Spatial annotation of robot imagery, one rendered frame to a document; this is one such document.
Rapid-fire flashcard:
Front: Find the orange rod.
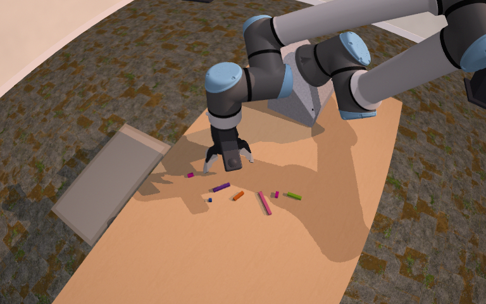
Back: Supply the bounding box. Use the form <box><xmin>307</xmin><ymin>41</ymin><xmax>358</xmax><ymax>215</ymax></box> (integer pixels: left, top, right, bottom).
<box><xmin>233</xmin><ymin>191</ymin><xmax>244</xmax><ymax>201</ymax></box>

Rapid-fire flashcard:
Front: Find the lime green rod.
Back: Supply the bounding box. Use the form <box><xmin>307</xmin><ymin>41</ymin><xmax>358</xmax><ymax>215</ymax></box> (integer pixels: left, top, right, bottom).
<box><xmin>287</xmin><ymin>192</ymin><xmax>302</xmax><ymax>200</ymax></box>

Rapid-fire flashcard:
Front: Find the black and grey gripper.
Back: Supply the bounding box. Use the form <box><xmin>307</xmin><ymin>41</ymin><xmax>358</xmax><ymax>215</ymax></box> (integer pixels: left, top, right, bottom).
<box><xmin>203</xmin><ymin>124</ymin><xmax>254</xmax><ymax>174</ymax></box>

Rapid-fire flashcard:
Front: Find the purple rod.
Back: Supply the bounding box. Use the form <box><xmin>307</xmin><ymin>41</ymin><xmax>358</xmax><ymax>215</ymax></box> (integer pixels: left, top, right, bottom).
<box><xmin>213</xmin><ymin>182</ymin><xmax>230</xmax><ymax>193</ymax></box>

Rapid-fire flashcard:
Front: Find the pink rod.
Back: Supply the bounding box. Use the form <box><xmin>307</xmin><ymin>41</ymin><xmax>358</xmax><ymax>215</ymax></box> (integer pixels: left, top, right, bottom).
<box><xmin>258</xmin><ymin>191</ymin><xmax>272</xmax><ymax>215</ymax></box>

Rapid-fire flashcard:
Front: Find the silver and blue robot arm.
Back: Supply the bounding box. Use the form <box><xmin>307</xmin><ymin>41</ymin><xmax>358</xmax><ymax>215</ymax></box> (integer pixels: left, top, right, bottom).
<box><xmin>204</xmin><ymin>0</ymin><xmax>486</xmax><ymax>129</ymax></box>

